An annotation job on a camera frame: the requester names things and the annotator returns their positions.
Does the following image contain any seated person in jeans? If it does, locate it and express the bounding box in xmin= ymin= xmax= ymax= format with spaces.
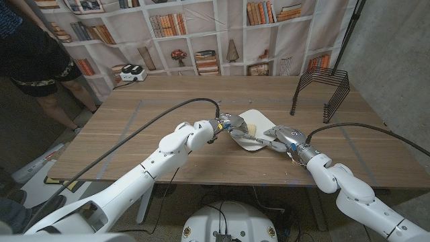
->
xmin=0 ymin=190 xmax=67 ymax=235

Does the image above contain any white table leg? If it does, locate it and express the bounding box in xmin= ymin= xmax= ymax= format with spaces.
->
xmin=136 ymin=190 xmax=154 ymax=225

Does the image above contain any black wire rack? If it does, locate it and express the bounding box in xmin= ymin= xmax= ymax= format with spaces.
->
xmin=290 ymin=66 xmax=351 ymax=124

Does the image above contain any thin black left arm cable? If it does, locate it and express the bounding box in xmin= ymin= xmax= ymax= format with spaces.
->
xmin=117 ymin=167 xmax=181 ymax=235

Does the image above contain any thin black torso cable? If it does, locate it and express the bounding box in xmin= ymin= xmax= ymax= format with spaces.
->
xmin=204 ymin=203 xmax=229 ymax=235

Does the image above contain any black tripod stand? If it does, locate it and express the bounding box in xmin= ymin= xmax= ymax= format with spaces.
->
xmin=331 ymin=0 xmax=368 ymax=77

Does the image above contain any white power strip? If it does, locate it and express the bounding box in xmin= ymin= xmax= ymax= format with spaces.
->
xmin=119 ymin=63 xmax=148 ymax=82

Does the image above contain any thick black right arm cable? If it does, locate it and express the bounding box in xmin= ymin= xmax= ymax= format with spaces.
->
xmin=304 ymin=122 xmax=430 ymax=157

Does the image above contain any grey table leg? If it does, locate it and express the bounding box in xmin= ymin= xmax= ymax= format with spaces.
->
xmin=304 ymin=187 xmax=327 ymax=232

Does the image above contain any white floor box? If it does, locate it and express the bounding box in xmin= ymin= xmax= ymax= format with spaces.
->
xmin=11 ymin=143 xmax=65 ymax=184

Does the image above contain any printed bookshelf backdrop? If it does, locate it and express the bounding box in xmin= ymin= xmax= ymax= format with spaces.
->
xmin=33 ymin=0 xmax=357 ymax=102

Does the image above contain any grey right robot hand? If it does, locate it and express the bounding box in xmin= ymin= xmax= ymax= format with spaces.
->
xmin=257 ymin=126 xmax=320 ymax=165

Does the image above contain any grey tape strip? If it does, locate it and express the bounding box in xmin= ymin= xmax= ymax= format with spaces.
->
xmin=97 ymin=99 xmax=144 ymax=179
xmin=331 ymin=114 xmax=380 ymax=188

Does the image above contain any standing person in black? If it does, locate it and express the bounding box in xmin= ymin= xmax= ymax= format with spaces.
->
xmin=0 ymin=0 xmax=98 ymax=134

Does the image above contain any white square paper plate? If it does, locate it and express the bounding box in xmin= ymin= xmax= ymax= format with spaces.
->
xmin=230 ymin=109 xmax=278 ymax=152

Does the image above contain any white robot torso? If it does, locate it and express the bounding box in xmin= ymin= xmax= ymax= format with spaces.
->
xmin=181 ymin=200 xmax=278 ymax=242

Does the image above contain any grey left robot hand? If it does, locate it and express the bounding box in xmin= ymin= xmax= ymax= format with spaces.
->
xmin=208 ymin=113 xmax=258 ymax=144

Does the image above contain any black power strip cable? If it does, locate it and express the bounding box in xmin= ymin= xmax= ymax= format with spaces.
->
xmin=112 ymin=77 xmax=138 ymax=91

